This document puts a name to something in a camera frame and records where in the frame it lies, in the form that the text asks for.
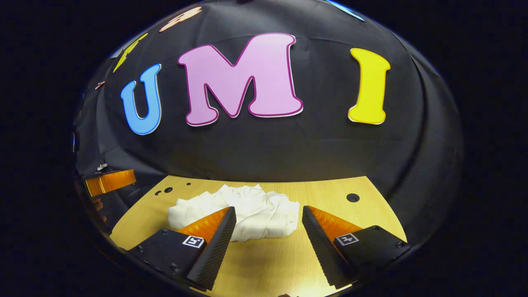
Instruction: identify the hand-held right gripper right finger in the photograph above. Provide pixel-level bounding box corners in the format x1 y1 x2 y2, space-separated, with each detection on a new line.
302 205 412 290

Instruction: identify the white long-sleeved garment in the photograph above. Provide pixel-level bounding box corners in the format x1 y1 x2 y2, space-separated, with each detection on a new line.
167 184 301 243

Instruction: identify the black backdrop cloth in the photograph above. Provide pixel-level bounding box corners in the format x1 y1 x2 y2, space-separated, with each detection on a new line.
73 0 464 248

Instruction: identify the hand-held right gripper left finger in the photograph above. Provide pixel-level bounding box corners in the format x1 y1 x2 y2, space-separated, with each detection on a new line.
128 206 237 292

